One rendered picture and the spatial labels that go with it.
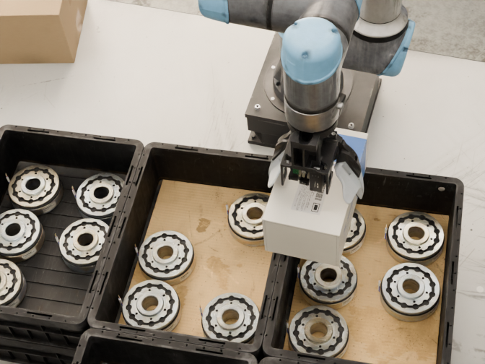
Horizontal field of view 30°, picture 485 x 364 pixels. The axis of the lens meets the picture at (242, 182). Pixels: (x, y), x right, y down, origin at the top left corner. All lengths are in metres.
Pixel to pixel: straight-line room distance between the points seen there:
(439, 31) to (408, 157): 1.31
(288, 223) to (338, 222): 0.08
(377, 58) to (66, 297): 0.74
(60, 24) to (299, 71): 1.09
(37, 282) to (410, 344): 0.69
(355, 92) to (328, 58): 0.83
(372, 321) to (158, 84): 0.84
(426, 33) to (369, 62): 1.45
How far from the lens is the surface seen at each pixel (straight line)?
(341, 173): 1.35
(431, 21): 3.28
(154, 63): 2.20
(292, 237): 1.39
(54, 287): 1.72
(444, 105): 2.09
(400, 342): 1.61
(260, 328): 1.51
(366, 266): 1.68
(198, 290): 1.66
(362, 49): 1.77
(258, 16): 1.24
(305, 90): 1.17
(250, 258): 1.69
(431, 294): 1.63
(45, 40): 2.20
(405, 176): 1.67
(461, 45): 3.20
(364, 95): 1.96
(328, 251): 1.39
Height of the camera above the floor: 2.27
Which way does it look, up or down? 54 degrees down
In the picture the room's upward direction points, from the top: 7 degrees counter-clockwise
